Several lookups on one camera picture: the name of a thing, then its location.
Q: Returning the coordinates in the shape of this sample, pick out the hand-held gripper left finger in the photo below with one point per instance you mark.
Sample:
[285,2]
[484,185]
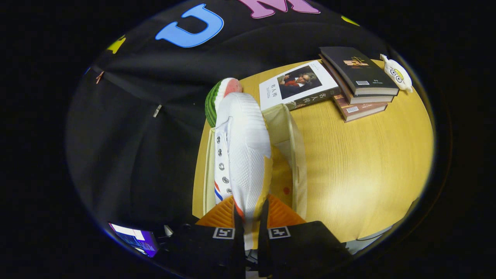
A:
[239,240]

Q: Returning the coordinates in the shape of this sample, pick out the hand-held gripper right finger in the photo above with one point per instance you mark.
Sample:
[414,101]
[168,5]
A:
[262,240]

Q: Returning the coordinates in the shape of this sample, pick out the beige fabric storage box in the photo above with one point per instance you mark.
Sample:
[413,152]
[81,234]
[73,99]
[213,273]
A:
[277,124]

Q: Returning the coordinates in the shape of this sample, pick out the lit purple screen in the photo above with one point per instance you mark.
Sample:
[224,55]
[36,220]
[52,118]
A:
[131,236]

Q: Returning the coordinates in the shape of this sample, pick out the watermelon slice toy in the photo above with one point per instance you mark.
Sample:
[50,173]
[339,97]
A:
[211,106]

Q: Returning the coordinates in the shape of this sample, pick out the white portrait cover book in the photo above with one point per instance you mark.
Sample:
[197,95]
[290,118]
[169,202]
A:
[271,91]

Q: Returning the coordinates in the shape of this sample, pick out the silver clip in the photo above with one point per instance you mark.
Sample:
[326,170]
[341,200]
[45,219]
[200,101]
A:
[157,111]

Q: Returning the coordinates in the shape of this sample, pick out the reddish brown cover book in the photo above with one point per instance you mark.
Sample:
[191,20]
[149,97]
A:
[360,110]

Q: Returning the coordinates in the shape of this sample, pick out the dark brown cover book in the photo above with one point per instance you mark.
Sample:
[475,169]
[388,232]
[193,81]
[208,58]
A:
[368,99]

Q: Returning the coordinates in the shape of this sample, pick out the black cover book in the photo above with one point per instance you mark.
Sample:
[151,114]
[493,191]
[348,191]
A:
[348,66]

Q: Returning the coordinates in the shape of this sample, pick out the white plush toy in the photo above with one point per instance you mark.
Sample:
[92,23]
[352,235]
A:
[397,73]

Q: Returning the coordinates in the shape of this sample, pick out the pink clip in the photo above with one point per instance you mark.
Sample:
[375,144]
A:
[99,77]

